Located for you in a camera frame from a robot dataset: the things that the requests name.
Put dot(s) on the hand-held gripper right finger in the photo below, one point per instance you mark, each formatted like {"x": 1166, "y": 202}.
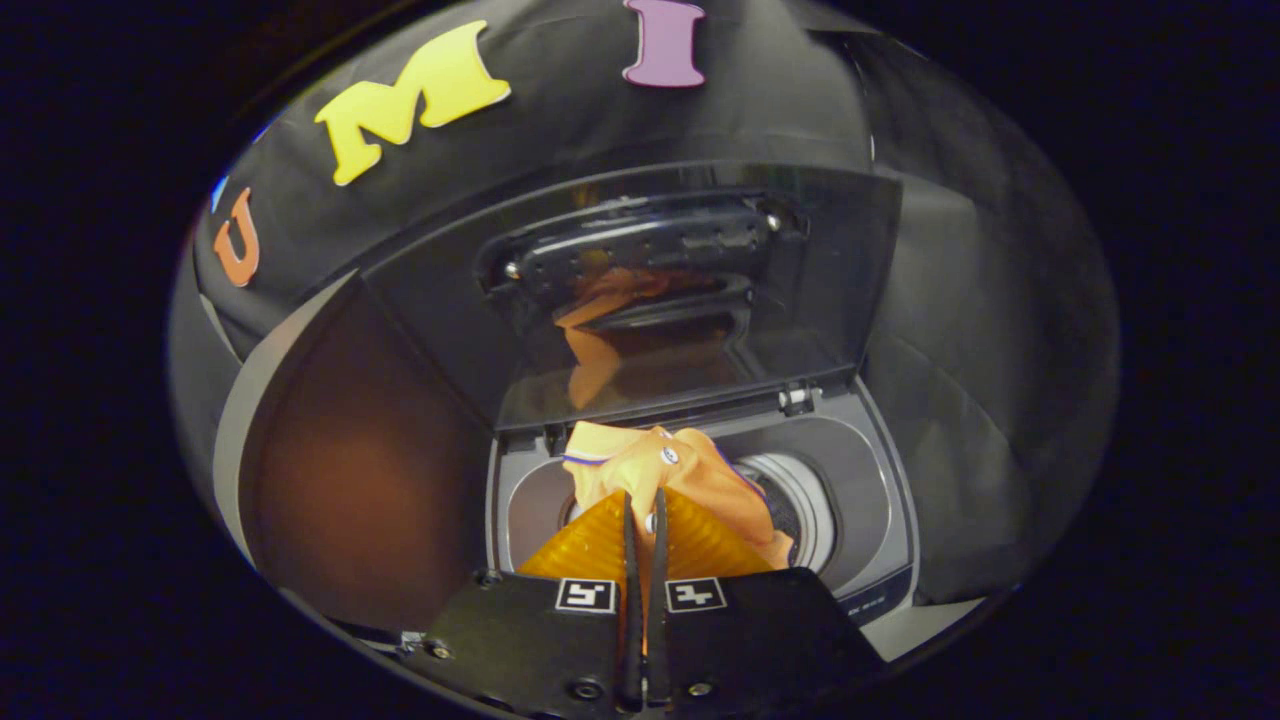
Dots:
{"x": 760, "y": 630}

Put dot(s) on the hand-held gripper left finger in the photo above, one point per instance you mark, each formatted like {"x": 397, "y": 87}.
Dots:
{"x": 540, "y": 640}

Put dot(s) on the orange polo shirt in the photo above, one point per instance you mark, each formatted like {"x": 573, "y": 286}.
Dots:
{"x": 640, "y": 465}

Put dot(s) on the dark washing machine lid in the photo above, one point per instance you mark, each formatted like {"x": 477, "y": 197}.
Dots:
{"x": 820, "y": 300}

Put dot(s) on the grey cabinet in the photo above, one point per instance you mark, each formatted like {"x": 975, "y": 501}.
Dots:
{"x": 360, "y": 480}

